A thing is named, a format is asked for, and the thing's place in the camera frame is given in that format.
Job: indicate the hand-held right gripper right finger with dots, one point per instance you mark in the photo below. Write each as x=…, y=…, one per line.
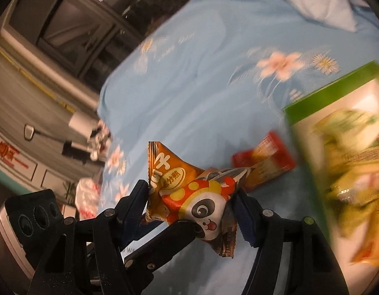
x=245, y=218

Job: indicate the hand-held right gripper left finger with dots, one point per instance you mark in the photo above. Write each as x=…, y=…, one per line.
x=137, y=199

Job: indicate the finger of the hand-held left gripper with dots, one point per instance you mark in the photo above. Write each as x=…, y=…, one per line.
x=165, y=245

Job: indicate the orange panda snack packet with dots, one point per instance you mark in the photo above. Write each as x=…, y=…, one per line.
x=189, y=202

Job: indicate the yellow snack packet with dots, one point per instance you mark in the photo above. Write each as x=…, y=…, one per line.
x=355, y=209

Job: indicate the green box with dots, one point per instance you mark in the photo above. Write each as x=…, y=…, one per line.
x=325, y=98

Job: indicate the small green plant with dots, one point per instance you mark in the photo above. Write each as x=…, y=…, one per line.
x=70, y=193

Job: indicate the white plastic bag red print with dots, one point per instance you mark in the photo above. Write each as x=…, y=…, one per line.
x=86, y=196

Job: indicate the crumpled wrapper pile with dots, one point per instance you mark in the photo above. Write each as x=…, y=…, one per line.
x=98, y=141

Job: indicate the red snack packet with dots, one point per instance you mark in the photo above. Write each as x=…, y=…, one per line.
x=281, y=156

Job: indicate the black stick vacuum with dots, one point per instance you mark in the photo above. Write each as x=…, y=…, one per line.
x=69, y=149

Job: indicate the white cylinder bin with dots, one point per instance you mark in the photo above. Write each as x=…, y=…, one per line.
x=81, y=123

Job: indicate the yellow pipe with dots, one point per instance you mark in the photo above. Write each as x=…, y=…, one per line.
x=38, y=83

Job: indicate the blue pillow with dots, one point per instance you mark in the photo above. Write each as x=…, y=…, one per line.
x=325, y=9

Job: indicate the red wall decoration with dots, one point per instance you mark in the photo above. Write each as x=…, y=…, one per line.
x=8, y=155

